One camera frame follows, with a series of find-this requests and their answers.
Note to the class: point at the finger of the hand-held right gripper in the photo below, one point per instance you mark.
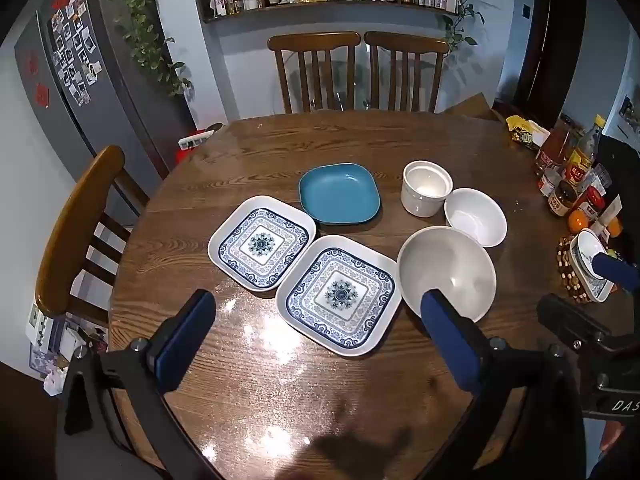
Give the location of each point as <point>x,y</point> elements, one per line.
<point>615,270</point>
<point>565,315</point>

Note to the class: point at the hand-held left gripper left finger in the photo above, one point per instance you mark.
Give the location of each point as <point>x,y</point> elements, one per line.
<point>185,345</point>

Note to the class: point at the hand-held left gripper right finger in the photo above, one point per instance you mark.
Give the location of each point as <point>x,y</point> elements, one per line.
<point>450,340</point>

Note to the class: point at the large white bowl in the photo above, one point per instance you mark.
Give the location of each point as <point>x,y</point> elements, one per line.
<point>447,270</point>

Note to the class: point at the blue patterned square plate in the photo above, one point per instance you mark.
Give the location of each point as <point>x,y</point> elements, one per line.
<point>262,242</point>
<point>340,295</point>

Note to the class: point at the small white bowl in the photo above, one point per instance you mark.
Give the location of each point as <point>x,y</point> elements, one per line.
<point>475,215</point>

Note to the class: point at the white ceramic pot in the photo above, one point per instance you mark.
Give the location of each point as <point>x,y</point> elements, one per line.
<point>425,187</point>

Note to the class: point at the person's right forearm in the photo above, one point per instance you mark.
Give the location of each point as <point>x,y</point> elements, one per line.
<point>612,440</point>

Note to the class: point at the small blue patterned bowl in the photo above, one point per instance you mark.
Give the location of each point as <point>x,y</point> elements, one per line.
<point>587,250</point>

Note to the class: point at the orange fruit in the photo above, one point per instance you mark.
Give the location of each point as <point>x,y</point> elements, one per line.
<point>577,221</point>
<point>615,227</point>

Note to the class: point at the wooden bead trivet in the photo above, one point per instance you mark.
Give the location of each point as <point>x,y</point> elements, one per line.
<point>567,270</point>

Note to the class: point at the red-lid jar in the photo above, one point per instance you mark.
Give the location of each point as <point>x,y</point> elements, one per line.
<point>591,205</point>

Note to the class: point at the dark jar with red label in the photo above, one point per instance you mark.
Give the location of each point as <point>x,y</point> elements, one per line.
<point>564,199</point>

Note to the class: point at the small white-lid jar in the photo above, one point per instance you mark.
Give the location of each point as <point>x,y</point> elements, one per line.
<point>549,182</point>

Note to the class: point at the black appliance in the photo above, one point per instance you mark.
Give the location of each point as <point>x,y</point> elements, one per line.
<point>622,160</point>

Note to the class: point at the clear bottle with yellow cap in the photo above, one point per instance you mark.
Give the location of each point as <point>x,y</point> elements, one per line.
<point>582,160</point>

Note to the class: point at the pile of printed boxes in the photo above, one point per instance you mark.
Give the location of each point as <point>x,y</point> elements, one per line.
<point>45,340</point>

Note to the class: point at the yellow snack packet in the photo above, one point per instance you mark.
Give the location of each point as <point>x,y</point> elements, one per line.
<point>522,132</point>

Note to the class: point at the wooden dining chair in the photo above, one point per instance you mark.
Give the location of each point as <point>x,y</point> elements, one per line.
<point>75,220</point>
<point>312,40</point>
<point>405,40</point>

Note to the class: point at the white power strip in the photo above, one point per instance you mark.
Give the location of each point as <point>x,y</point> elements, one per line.
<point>196,139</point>

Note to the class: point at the cardboard box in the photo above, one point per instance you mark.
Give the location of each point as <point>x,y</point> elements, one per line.
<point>472,107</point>

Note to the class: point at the dark wooden door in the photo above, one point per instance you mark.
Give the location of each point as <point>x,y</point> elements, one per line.
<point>550,55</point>

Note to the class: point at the dark grey refrigerator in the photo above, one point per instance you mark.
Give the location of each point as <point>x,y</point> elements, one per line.
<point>125,85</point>

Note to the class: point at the small hanging vine plant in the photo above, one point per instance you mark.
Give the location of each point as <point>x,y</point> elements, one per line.
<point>460,30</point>

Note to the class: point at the red fridge decal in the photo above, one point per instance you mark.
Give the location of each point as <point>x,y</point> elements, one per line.
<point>32,62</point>
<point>42,95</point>

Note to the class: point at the long hanging vine plant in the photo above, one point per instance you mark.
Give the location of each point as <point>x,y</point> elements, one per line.
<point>145,35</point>

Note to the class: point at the cluster of fridge photo magnets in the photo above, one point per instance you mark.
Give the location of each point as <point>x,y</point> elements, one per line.
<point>75,45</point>

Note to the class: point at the dark wall switch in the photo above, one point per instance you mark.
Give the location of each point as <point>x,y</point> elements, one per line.
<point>526,10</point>

